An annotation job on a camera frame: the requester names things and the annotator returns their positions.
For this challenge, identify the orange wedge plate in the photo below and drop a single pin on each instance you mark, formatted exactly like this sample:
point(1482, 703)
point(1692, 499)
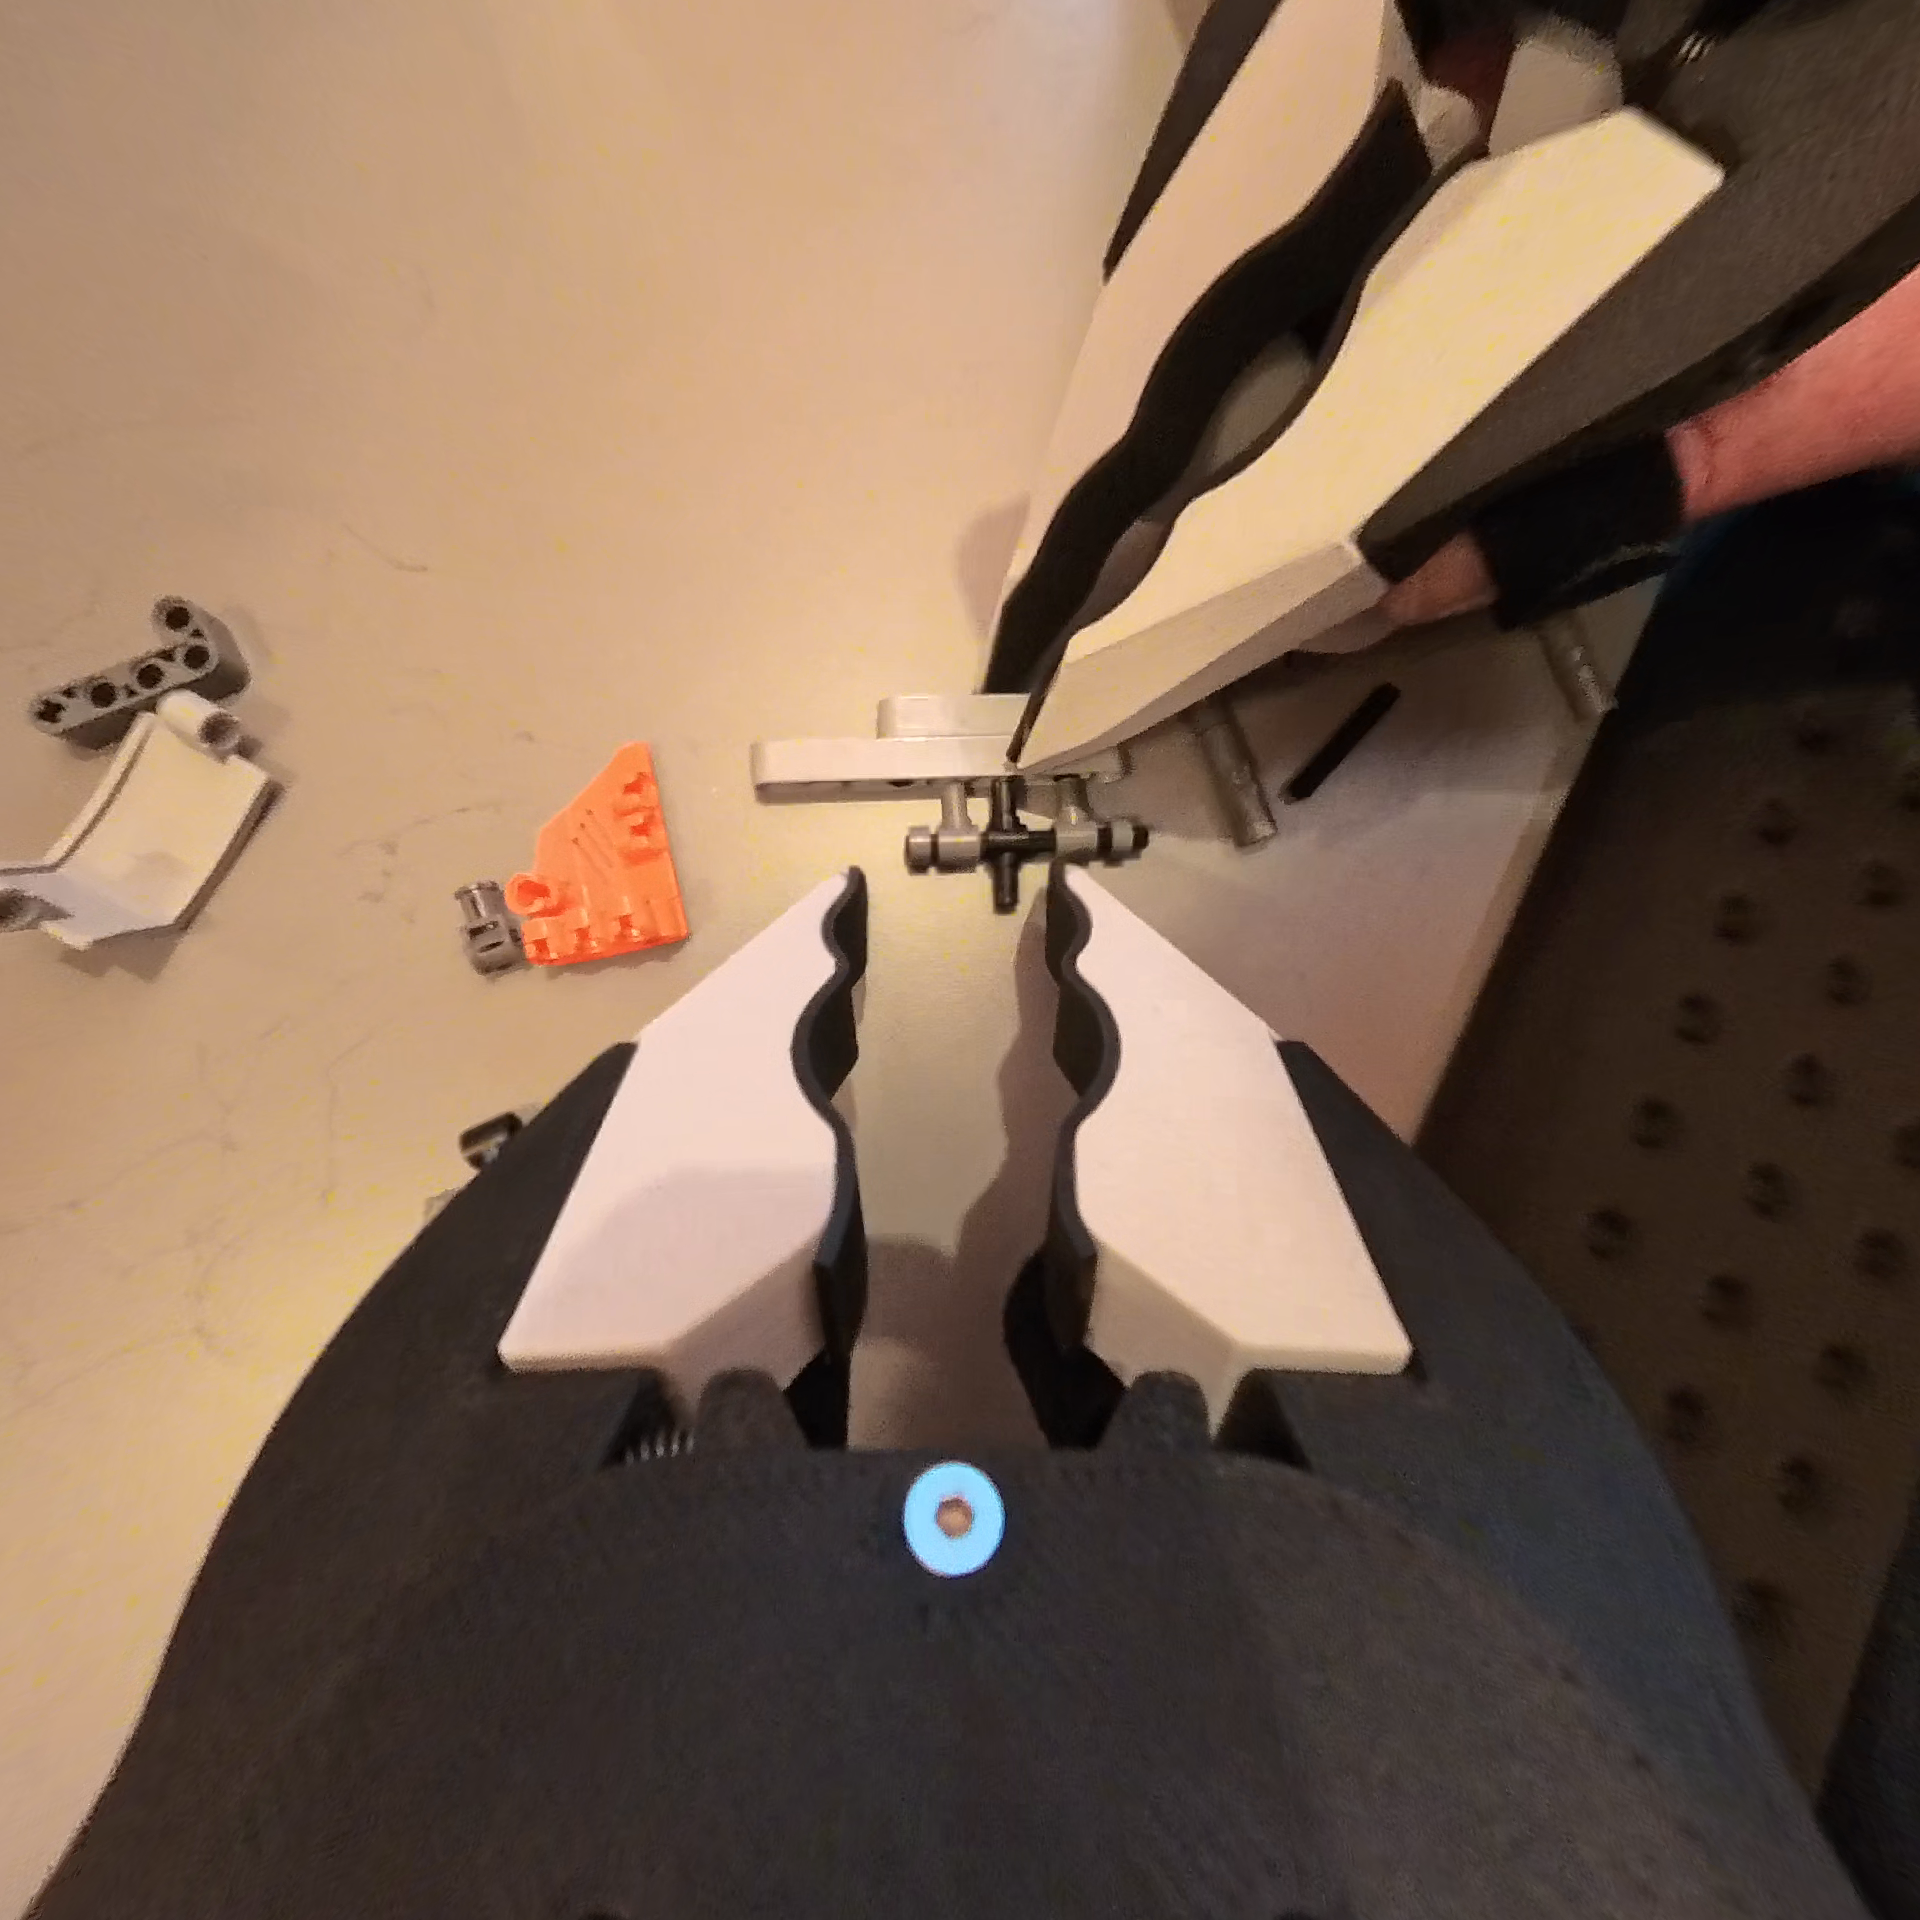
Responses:
point(606, 870)

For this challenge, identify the dark grey angled beam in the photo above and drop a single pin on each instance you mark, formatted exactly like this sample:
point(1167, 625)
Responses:
point(145, 685)

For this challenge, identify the grey axle connector piece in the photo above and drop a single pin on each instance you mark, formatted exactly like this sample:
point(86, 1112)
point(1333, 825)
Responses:
point(1005, 846)

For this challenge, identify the small black connector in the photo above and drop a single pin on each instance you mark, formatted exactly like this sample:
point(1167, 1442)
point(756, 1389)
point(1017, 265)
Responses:
point(492, 1138)

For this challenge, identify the white curved panel piece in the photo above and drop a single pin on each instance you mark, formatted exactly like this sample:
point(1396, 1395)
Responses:
point(150, 842)

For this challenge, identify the black perforated panel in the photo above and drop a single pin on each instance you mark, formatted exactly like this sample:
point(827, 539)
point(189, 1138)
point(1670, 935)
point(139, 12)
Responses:
point(1695, 1125)

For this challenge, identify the small grey pin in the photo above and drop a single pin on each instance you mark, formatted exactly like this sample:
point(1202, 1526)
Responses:
point(1575, 666)

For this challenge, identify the small black axle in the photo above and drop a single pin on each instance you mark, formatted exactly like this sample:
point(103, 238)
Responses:
point(1342, 745)

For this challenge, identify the grey holed liftarm beam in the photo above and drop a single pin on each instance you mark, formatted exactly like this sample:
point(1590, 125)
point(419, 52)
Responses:
point(870, 763)

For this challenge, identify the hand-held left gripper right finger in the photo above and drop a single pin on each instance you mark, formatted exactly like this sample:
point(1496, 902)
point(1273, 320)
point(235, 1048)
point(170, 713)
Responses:
point(1243, 1183)

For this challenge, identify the dark grey pin connector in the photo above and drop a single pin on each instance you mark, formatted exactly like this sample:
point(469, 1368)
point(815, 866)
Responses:
point(487, 928)

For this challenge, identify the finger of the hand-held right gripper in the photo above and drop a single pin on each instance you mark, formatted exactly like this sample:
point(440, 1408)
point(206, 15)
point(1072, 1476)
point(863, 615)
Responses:
point(1202, 223)
point(1396, 422)

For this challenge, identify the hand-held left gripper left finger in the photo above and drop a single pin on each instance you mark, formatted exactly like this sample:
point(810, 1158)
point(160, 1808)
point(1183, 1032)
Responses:
point(675, 1183)

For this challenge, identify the person's right hand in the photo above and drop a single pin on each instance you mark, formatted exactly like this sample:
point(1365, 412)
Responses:
point(1800, 403)

